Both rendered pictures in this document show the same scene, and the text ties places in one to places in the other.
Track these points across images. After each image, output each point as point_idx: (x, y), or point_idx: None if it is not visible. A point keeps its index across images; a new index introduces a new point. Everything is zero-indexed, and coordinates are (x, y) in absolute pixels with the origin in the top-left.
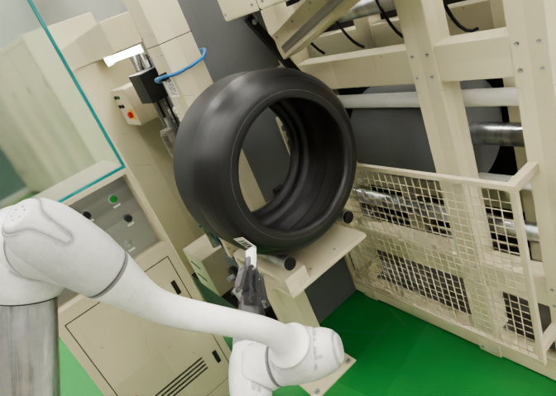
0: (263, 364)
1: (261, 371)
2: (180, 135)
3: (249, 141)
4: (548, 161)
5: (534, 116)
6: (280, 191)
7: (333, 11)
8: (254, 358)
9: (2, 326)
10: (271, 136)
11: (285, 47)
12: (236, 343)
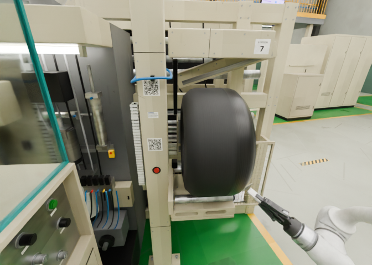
0: (341, 240)
1: (343, 245)
2: (209, 120)
3: (128, 137)
4: (266, 134)
5: (267, 120)
6: (182, 161)
7: (227, 71)
8: (336, 240)
9: None
10: (132, 134)
11: (185, 82)
12: (318, 242)
